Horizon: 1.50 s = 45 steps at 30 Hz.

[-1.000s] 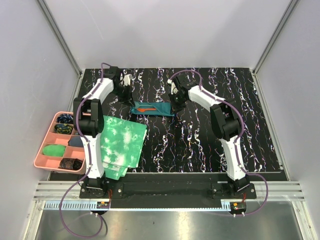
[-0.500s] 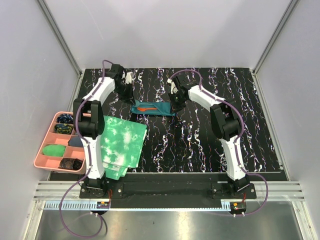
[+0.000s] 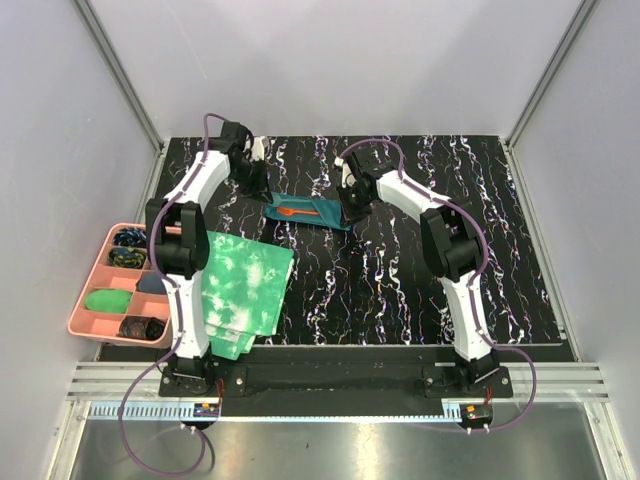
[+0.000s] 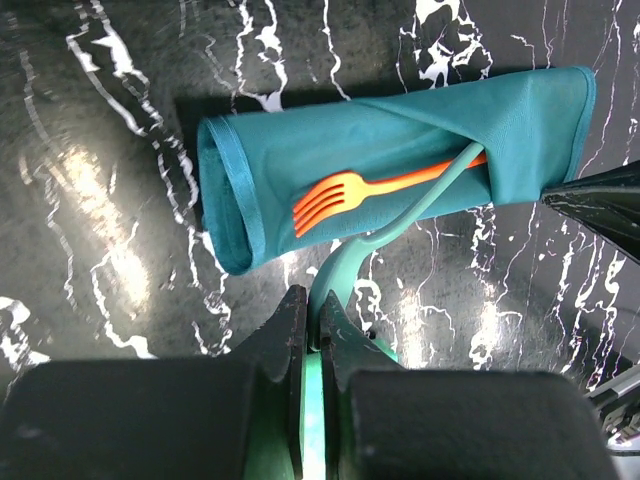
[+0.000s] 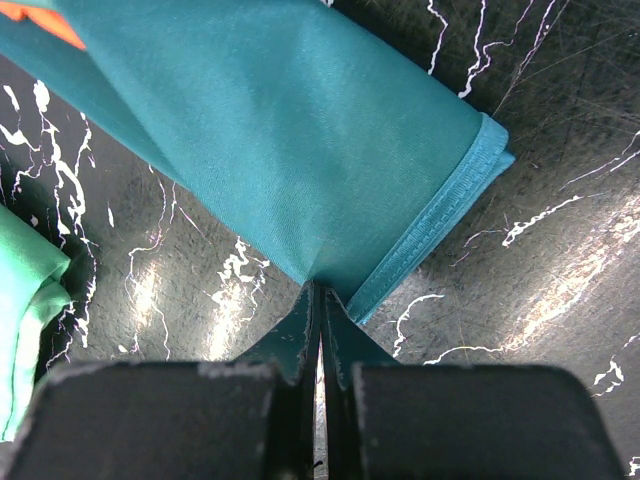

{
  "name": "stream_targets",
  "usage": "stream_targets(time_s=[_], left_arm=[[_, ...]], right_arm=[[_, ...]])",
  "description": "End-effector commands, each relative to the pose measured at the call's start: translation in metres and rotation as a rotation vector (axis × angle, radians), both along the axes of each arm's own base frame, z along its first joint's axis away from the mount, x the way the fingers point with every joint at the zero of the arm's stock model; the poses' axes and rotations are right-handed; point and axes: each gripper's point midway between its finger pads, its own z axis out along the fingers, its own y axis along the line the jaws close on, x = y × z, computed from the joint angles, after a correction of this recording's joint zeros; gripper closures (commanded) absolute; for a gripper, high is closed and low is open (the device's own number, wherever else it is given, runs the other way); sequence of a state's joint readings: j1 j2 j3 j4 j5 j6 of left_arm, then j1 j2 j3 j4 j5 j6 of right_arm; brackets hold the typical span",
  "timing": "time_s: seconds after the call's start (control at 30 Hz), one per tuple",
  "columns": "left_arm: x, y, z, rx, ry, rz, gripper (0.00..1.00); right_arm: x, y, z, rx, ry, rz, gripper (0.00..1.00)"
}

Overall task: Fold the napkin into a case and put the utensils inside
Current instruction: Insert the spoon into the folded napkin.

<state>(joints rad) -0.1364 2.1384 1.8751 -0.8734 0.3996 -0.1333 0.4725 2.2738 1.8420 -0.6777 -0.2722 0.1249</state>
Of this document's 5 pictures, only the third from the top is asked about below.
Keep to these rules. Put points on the aluminium front rail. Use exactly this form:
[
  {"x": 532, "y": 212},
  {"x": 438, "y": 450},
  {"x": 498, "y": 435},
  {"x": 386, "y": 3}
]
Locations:
[{"x": 580, "y": 383}]

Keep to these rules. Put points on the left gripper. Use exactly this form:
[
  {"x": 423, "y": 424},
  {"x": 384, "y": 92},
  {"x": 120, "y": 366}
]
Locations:
[{"x": 261, "y": 188}]

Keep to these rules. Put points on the dark blue rolled cloth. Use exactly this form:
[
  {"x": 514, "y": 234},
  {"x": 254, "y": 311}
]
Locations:
[{"x": 151, "y": 283}]

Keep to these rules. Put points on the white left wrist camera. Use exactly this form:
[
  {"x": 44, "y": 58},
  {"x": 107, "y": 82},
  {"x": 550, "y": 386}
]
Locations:
[{"x": 260, "y": 148}]

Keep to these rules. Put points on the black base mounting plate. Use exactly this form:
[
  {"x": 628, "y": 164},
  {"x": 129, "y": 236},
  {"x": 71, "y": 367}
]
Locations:
[{"x": 318, "y": 383}]

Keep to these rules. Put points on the teal satin napkin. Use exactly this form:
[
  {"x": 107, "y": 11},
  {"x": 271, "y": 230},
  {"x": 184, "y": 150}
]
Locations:
[{"x": 329, "y": 211}]

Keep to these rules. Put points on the brown patterned rolled cloth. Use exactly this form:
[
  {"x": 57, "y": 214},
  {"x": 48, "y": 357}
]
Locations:
[{"x": 141, "y": 328}]

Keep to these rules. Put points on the left aluminium frame post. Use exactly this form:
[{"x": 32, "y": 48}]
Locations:
[{"x": 91, "y": 21}]

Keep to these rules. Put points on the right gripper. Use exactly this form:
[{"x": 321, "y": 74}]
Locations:
[{"x": 350, "y": 215}]

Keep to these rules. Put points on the orange plastic fork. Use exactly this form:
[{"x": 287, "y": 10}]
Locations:
[{"x": 290, "y": 212}]

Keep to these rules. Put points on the black marble pattern mat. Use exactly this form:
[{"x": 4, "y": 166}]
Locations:
[{"x": 370, "y": 285}]

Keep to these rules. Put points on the pink compartment tray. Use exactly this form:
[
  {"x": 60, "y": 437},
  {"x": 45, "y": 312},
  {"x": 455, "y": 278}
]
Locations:
[{"x": 103, "y": 327}]

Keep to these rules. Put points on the green tie-dye cloth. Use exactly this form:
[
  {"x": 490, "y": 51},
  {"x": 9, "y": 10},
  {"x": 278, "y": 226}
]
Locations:
[{"x": 243, "y": 288}]

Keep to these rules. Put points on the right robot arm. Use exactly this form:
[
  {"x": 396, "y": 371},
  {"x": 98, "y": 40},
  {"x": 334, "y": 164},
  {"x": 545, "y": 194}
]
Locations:
[{"x": 453, "y": 245}]

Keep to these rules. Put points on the right aluminium frame post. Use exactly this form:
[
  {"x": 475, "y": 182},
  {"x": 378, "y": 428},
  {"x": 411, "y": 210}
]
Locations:
[{"x": 570, "y": 36}]

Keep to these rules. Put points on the green rolled cloth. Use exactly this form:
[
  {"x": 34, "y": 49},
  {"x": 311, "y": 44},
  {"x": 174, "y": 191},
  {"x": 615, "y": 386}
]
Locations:
[{"x": 111, "y": 301}]

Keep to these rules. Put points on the blue patterned rolled cloth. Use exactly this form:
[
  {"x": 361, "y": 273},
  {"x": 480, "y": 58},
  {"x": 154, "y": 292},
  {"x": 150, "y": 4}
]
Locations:
[{"x": 130, "y": 237}]

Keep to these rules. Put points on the aluminium frame post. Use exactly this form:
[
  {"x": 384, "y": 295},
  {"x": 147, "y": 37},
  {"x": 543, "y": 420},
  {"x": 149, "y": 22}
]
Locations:
[
  {"x": 570, "y": 36},
  {"x": 91, "y": 21}
]

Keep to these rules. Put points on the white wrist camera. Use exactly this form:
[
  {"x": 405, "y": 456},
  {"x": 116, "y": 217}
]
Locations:
[
  {"x": 347, "y": 178},
  {"x": 260, "y": 148}
]

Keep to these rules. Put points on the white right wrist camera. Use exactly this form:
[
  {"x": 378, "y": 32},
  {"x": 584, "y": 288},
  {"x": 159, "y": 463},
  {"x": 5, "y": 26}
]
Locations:
[{"x": 347, "y": 178}]

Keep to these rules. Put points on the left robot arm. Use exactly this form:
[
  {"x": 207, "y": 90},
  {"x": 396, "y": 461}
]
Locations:
[{"x": 177, "y": 239}]

